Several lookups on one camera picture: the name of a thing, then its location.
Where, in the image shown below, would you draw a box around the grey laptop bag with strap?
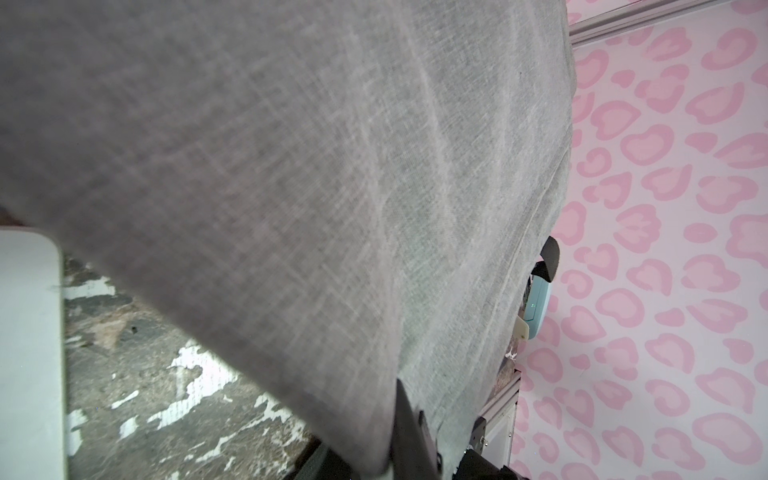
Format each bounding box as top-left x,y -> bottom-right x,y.
1,1 -> 576,479

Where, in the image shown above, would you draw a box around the blue green stapler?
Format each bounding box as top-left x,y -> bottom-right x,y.
514,275 -> 551,341

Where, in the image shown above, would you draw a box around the silver apple laptop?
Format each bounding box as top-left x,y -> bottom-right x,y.
1,227 -> 67,479

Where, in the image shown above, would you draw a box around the aluminium front rail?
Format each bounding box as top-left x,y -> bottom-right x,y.
469,369 -> 521,468

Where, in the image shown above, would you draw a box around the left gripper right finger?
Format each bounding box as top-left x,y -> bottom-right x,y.
390,380 -> 441,480

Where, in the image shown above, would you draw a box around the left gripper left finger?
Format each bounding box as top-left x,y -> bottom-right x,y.
293,440 -> 354,480

